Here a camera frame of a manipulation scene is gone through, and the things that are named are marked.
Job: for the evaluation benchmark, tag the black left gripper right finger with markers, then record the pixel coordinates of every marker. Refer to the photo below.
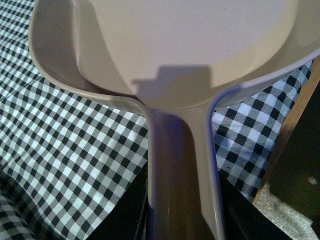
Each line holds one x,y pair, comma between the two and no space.
243,221

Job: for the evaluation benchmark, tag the beige plastic dustpan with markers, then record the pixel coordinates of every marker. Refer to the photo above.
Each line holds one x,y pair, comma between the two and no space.
174,62

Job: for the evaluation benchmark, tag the black white checkered tablecloth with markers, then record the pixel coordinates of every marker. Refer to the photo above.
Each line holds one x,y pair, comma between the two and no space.
66,161

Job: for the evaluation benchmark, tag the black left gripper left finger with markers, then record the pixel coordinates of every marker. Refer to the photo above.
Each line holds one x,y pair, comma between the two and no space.
127,220

